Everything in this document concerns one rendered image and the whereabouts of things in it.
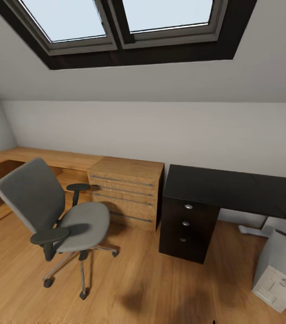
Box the desktop computer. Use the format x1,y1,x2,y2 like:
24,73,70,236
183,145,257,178
251,229,286,313

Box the swivel chair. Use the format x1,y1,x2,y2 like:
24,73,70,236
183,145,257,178
0,158,119,300

